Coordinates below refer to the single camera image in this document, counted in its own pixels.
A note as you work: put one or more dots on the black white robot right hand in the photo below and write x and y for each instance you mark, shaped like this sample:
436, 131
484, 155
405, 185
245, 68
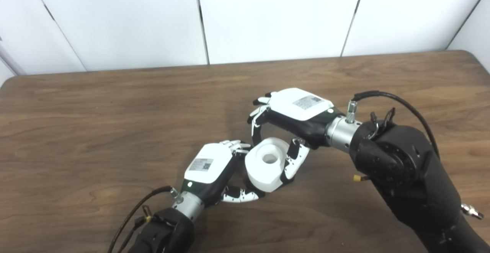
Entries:
298, 105

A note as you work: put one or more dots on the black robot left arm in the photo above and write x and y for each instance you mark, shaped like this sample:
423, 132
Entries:
164, 232

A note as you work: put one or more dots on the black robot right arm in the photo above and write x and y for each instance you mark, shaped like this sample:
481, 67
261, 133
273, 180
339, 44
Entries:
405, 168

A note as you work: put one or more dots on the round white plastic piece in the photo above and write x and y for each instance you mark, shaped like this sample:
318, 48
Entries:
260, 174

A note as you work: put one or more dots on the black white robot left hand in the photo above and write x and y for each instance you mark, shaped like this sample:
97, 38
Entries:
206, 165

